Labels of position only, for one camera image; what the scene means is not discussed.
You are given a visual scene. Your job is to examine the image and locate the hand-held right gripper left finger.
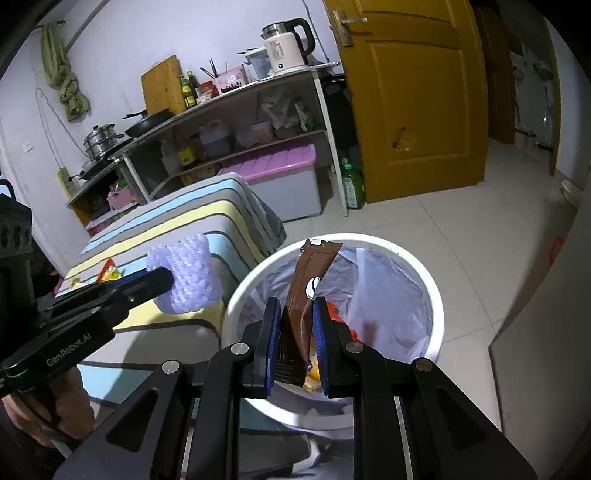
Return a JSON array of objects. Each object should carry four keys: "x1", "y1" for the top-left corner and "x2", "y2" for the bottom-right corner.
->
[{"x1": 53, "y1": 296, "x2": 282, "y2": 480}]

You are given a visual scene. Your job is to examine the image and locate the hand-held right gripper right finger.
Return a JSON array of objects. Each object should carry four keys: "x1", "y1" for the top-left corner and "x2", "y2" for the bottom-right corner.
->
[{"x1": 313, "y1": 298, "x2": 539, "y2": 480}]

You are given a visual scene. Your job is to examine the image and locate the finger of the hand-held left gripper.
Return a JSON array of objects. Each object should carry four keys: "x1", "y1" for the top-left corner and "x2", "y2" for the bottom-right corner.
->
[{"x1": 39, "y1": 268, "x2": 175, "y2": 333}]

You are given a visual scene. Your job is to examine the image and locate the yellow snack bag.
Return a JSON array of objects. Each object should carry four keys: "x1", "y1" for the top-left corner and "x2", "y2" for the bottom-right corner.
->
[{"x1": 304, "y1": 339, "x2": 325, "y2": 394}]

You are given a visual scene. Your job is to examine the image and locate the red snack packet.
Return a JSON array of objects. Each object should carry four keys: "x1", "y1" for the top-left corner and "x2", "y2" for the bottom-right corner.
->
[{"x1": 96, "y1": 258, "x2": 124, "y2": 284}]

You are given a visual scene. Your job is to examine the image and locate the red plastic bag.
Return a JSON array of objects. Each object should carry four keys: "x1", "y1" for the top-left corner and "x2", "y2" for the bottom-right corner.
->
[{"x1": 325, "y1": 299, "x2": 366, "y2": 346}]

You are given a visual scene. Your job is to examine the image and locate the purple foam fruit net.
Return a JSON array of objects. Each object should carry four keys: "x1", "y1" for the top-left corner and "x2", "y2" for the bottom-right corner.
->
[{"x1": 146, "y1": 233, "x2": 223, "y2": 315}]

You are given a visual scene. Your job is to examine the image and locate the brown sachet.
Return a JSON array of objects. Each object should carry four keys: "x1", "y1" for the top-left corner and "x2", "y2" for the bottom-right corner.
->
[{"x1": 276, "y1": 239, "x2": 344, "y2": 387}]

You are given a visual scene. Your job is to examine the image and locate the white bin with liner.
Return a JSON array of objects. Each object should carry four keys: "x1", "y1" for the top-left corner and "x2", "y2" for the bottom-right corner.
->
[{"x1": 222, "y1": 233, "x2": 445, "y2": 433}]

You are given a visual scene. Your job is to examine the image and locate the person's left hand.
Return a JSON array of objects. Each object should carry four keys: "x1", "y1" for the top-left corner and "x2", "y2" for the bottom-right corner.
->
[{"x1": 0, "y1": 369, "x2": 95, "y2": 450}]

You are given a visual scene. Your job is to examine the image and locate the pink basket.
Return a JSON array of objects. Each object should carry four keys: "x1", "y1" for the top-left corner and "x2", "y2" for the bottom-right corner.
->
[{"x1": 106, "y1": 182, "x2": 138, "y2": 212}]

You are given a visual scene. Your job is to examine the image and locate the striped tablecloth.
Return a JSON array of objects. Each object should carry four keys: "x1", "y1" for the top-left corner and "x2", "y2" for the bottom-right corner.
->
[{"x1": 53, "y1": 172, "x2": 288, "y2": 437}]

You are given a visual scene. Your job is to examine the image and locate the small wooden shelf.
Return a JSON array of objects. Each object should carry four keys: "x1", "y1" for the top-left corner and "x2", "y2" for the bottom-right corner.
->
[{"x1": 66, "y1": 161, "x2": 140, "y2": 232}]

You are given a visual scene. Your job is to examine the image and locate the black induction cooker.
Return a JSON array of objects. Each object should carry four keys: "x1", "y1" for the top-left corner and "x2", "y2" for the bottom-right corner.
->
[{"x1": 78, "y1": 154, "x2": 126, "y2": 182}]

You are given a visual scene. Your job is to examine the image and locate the yellow power strip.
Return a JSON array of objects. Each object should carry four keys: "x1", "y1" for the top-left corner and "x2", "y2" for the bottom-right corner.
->
[{"x1": 56, "y1": 167, "x2": 76, "y2": 198}]

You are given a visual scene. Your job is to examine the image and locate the yellow label bottle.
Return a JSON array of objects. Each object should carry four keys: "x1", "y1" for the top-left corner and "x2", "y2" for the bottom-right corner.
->
[{"x1": 177, "y1": 138, "x2": 198, "y2": 168}]

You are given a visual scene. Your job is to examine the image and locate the steel steamer pot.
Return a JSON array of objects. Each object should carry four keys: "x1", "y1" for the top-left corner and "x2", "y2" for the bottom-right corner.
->
[{"x1": 82, "y1": 123, "x2": 126, "y2": 158}]

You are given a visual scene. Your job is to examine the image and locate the black frying pan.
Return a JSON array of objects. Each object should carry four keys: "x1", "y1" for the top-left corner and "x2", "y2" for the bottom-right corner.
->
[{"x1": 122, "y1": 108, "x2": 177, "y2": 140}]

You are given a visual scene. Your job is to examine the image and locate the blue plastic jug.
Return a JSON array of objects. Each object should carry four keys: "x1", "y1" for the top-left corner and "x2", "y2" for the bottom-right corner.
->
[{"x1": 199, "y1": 119, "x2": 232, "y2": 158}]

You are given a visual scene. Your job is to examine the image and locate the large green bottle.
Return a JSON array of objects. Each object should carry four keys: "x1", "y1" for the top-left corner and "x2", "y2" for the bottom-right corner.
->
[{"x1": 340, "y1": 158, "x2": 367, "y2": 210}]

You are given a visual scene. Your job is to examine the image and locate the purple lid storage box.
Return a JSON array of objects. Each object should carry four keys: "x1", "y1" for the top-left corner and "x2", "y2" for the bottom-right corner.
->
[{"x1": 216, "y1": 143, "x2": 322, "y2": 223}]

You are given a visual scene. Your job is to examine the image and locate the wooden cutting board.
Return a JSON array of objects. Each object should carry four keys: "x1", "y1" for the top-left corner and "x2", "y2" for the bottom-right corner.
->
[{"x1": 140, "y1": 55, "x2": 187, "y2": 116}]

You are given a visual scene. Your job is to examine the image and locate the hanging green cloth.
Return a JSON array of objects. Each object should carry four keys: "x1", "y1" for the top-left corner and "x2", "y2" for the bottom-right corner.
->
[{"x1": 40, "y1": 21, "x2": 91, "y2": 123}]

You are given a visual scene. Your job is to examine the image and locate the white metal shelf unit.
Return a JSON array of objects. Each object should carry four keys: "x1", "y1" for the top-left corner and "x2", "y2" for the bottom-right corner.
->
[{"x1": 108, "y1": 62, "x2": 350, "y2": 219}]

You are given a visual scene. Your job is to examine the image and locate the plastic bags on shelf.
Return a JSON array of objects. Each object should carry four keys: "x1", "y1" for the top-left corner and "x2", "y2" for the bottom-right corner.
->
[{"x1": 260, "y1": 89, "x2": 315, "y2": 140}]

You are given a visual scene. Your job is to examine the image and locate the pink chopstick holder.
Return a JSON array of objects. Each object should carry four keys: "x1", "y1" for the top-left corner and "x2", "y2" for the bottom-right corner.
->
[{"x1": 213, "y1": 64, "x2": 248, "y2": 93}]

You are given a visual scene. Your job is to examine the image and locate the clear plastic container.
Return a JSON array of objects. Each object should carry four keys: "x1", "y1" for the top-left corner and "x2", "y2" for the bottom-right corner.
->
[{"x1": 244, "y1": 46, "x2": 271, "y2": 82}]

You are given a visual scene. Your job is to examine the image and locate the yellow wooden door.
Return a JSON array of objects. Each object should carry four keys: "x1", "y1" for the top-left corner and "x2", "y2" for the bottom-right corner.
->
[{"x1": 322, "y1": 0, "x2": 491, "y2": 205}]

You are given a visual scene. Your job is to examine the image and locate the white electric kettle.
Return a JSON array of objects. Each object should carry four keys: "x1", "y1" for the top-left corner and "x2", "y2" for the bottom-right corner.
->
[{"x1": 261, "y1": 17, "x2": 317, "y2": 75}]

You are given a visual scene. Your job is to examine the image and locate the brass door handle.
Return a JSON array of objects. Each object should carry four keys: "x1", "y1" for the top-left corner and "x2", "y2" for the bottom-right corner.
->
[{"x1": 331, "y1": 10, "x2": 369, "y2": 47}]

